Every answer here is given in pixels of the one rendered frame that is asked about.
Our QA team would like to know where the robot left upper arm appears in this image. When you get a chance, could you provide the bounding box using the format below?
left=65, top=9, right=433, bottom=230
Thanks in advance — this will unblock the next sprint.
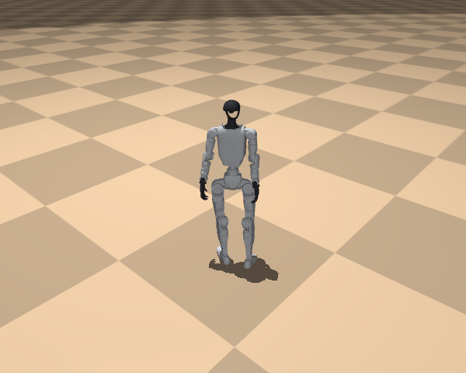
left=205, top=127, right=219, bottom=160

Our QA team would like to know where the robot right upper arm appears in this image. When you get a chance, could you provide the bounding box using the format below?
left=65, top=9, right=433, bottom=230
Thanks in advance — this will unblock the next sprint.
left=244, top=128, right=258, bottom=163

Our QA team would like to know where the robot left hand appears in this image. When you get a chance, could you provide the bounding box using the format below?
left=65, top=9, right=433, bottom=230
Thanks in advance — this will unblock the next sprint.
left=200, top=177, right=208, bottom=200

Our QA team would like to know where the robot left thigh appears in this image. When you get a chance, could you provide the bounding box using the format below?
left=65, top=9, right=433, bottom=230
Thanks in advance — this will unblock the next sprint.
left=211, top=178, right=229, bottom=228

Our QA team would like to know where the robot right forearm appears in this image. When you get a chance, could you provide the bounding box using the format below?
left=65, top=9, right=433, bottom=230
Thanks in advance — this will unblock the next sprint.
left=250, top=155, right=259, bottom=186

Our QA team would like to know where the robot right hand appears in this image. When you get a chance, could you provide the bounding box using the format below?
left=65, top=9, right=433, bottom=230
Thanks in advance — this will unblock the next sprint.
left=252, top=181, right=259, bottom=204

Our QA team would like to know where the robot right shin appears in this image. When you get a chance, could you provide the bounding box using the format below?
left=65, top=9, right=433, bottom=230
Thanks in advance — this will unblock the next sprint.
left=243, top=219, right=255, bottom=260

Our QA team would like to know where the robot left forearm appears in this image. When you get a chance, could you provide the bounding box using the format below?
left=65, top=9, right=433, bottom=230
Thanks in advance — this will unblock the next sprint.
left=200, top=151, right=210, bottom=182

